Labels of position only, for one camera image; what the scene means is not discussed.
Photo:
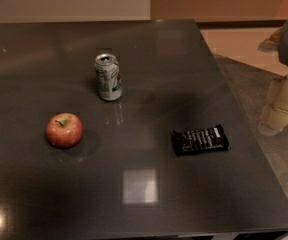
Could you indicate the silver green soda can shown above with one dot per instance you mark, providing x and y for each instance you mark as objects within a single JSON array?
[{"x": 108, "y": 77}]

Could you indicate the black rxbar chocolate wrapper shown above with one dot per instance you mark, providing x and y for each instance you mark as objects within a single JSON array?
[{"x": 199, "y": 141}]

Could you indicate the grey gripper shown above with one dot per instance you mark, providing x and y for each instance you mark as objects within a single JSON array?
[{"x": 275, "y": 116}]

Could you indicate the red apple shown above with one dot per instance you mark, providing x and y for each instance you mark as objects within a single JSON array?
[{"x": 64, "y": 130}]

